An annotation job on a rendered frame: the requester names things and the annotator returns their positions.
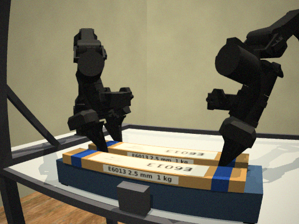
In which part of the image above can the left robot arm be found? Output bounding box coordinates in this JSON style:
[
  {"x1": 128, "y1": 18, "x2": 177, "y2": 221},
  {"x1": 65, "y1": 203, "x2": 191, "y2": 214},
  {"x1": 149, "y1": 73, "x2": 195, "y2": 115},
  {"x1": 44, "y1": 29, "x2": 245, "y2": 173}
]
[{"x1": 73, "y1": 28, "x2": 133, "y2": 115}]

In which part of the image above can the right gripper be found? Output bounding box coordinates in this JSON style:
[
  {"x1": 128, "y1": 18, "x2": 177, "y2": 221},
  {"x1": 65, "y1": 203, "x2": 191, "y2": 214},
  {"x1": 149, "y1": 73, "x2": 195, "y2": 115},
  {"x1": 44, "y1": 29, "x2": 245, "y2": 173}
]
[{"x1": 218, "y1": 85, "x2": 269, "y2": 167}]

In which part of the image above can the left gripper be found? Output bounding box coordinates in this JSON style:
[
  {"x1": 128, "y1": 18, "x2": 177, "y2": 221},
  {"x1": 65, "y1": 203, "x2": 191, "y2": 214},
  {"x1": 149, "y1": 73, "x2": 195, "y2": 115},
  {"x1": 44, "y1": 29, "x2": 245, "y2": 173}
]
[{"x1": 67, "y1": 84, "x2": 131, "y2": 153}]

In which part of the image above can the orange welding electrode pack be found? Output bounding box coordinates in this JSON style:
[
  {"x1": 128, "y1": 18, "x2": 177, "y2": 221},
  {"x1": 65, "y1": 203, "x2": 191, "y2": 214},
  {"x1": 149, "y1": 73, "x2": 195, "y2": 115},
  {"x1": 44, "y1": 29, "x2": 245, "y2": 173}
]
[{"x1": 62, "y1": 148, "x2": 247, "y2": 193}]

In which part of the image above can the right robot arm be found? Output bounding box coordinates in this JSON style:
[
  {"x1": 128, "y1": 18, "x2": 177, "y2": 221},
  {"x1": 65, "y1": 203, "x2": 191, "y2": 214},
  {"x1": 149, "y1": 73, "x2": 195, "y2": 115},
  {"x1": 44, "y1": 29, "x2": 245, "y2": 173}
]
[{"x1": 206, "y1": 9, "x2": 299, "y2": 116}]

